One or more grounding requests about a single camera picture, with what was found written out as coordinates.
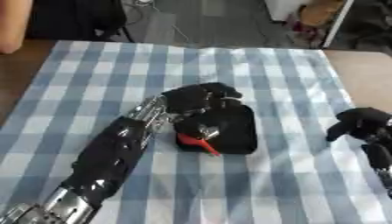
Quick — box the black box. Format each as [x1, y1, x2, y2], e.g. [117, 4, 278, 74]
[171, 101, 261, 156]

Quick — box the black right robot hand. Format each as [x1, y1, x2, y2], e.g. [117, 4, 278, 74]
[325, 107, 392, 144]

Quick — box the white table leg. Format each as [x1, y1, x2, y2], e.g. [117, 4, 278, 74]
[319, 0, 355, 49]

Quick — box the tan bag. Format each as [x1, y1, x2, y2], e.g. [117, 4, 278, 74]
[297, 0, 347, 28]

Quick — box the red toy chili pepper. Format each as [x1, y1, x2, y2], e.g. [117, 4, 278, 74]
[174, 132, 224, 158]

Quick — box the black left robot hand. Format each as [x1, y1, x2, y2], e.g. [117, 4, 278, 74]
[160, 82, 245, 142]

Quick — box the white floor cable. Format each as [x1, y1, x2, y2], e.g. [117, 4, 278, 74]
[121, 0, 195, 44]

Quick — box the person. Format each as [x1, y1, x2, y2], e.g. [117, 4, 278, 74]
[23, 0, 129, 42]

